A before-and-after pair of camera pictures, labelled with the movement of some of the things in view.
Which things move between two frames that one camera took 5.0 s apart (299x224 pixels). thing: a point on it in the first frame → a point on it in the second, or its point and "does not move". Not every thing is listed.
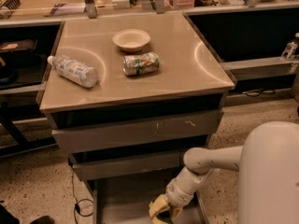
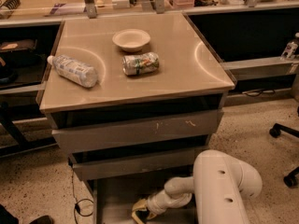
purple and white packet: (68, 8) does not move
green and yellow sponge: (163, 217) → (142, 215)
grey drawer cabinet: (131, 93) does not move
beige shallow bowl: (131, 40) does not move
